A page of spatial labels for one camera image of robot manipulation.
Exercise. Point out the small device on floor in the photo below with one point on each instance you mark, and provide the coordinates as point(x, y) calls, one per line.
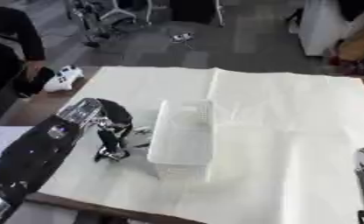
point(182, 37)

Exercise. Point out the person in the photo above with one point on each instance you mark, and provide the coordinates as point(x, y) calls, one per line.
point(9, 52)

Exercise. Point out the white game controller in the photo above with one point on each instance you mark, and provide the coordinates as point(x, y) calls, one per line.
point(63, 78)

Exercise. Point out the yellow bag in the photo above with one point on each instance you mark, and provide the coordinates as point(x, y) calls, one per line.
point(358, 46)

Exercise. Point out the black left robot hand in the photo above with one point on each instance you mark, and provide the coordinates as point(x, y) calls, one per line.
point(113, 122)

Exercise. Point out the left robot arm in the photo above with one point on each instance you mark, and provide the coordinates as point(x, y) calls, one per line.
point(34, 145)

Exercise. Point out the black office chair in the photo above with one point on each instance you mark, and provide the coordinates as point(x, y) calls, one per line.
point(108, 16)

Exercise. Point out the white plastic box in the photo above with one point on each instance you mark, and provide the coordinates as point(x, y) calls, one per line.
point(182, 131)

